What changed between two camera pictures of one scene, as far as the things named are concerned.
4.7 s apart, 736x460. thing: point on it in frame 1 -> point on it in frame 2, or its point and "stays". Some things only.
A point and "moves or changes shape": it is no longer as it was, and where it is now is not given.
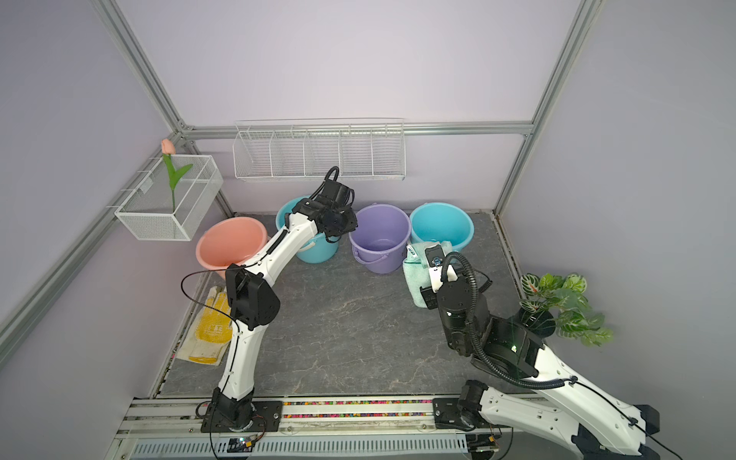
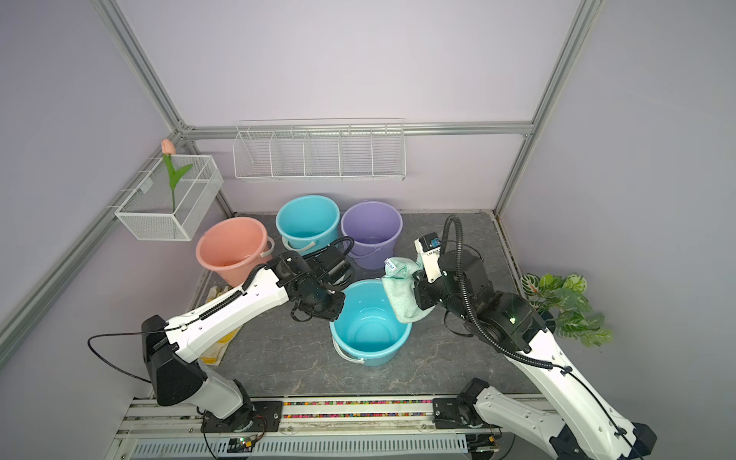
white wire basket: [148, 213] stays
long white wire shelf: [357, 149] stays
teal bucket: [441, 221] -> [369, 329]
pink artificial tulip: [173, 177] stays
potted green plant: [552, 303] stays
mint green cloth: [416, 268] moves or changes shape
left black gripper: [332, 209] -> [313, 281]
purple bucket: [379, 234] moves or changes shape
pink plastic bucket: [230, 241] stays
